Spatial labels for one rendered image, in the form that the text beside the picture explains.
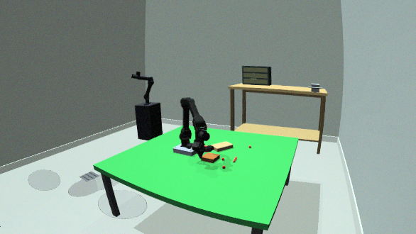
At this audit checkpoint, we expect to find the orange square block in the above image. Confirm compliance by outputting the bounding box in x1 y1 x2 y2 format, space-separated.
201 152 220 163

